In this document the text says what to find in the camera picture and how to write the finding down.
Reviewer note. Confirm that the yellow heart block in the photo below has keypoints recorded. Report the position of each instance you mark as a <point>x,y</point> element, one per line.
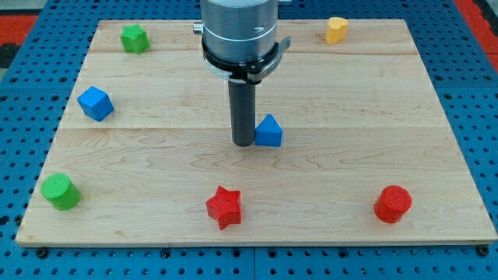
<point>337,29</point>

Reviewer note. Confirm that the red star block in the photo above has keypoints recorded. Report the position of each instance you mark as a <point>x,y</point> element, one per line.
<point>225,207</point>

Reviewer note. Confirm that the blue cube block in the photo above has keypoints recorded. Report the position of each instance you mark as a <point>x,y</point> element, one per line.
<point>95,103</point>

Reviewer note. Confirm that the black clamp ring mount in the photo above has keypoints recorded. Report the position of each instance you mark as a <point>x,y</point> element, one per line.
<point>252,72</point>

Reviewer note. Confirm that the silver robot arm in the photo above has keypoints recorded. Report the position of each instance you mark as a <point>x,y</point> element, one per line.
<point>239,45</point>

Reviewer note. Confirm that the green cylinder block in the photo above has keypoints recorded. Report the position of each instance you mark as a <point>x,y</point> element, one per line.
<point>60,192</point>

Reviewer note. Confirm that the light wooden board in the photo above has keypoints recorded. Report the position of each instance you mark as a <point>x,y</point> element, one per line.
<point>356,116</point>

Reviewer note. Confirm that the blue triangle block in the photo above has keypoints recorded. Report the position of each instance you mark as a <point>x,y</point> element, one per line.
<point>268,132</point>

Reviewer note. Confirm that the green star block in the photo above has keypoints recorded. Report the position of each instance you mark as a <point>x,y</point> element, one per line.
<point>134,39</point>

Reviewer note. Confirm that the red cylinder block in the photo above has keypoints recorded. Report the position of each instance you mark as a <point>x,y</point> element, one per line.
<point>392,204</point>

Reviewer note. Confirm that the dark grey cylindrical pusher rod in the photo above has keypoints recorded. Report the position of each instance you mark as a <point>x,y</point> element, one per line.
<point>242,113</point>

